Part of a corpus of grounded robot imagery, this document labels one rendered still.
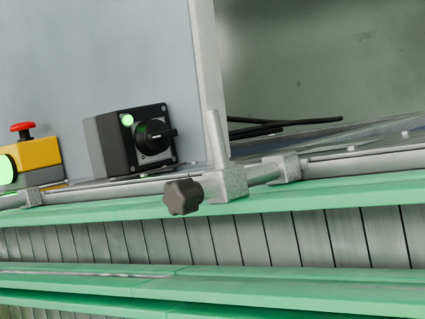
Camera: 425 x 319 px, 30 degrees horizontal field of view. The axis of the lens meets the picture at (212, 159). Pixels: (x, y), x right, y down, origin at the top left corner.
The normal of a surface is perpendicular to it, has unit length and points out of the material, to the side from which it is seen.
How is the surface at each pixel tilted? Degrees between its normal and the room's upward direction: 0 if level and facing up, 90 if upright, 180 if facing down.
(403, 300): 90
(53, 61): 0
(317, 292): 90
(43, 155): 90
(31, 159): 90
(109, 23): 0
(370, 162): 0
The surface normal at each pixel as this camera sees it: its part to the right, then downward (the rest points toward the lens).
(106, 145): -0.74, 0.18
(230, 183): 0.64, -0.09
